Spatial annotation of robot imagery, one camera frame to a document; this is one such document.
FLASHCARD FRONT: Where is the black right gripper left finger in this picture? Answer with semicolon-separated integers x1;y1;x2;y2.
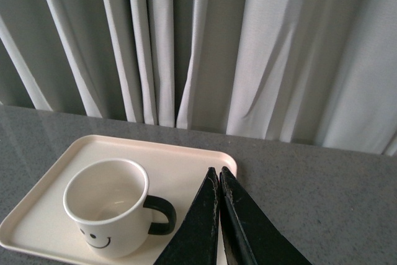
154;167;219;264

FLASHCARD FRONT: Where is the grey pleated curtain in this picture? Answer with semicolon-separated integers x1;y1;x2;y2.
1;0;396;156

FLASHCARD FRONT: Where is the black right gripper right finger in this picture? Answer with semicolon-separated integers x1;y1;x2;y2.
220;167;310;264

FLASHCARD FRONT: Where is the beige rectangular tray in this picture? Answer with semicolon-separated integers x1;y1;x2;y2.
1;135;238;264

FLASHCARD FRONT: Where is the white smiley face mug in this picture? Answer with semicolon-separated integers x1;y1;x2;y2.
63;158;177;258

